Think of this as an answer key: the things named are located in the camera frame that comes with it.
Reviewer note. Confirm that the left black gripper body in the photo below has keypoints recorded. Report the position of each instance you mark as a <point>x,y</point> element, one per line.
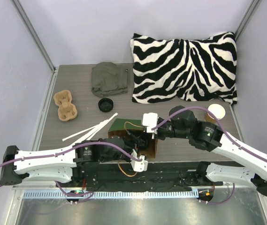
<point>131,139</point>

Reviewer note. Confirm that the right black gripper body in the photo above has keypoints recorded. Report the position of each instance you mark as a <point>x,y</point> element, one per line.
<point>159,125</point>

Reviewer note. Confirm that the green paper gift bag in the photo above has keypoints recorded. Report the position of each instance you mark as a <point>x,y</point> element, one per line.
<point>121,126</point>

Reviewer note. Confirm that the black plastic cup lid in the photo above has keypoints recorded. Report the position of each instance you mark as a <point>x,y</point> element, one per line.
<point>105,105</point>

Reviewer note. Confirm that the brown paper cups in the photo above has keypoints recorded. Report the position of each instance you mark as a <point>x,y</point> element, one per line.
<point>217,110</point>

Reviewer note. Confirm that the brown pulp cup carrier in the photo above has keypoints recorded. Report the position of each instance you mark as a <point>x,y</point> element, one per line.
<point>66,109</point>

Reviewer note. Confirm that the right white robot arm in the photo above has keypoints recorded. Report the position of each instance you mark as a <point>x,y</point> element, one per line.
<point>212,137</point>

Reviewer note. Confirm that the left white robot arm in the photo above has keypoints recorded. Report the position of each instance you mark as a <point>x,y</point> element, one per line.
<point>68,163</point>

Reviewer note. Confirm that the white paper straw upper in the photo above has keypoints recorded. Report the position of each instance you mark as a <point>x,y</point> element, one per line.
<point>109,118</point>

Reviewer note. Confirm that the white paper straw lower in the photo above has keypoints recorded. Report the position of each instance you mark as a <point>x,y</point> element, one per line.
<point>90,134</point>

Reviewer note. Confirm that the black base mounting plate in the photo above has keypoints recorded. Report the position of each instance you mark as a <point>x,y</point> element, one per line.
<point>186,173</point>

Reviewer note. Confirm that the olive green folded cloth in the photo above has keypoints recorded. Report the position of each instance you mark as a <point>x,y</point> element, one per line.
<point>109,79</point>

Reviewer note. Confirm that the zebra print pillow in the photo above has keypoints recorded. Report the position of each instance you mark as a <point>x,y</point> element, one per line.
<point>191,70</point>

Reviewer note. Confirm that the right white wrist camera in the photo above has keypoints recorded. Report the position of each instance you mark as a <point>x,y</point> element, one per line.
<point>149,121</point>

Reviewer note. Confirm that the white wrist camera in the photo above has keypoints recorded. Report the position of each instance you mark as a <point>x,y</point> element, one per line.
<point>149,121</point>
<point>139,166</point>

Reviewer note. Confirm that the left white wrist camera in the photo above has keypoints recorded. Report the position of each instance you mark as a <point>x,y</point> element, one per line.
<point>139,166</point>

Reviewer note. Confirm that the aluminium front rail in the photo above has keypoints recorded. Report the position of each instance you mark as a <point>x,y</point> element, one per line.
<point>129,190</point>

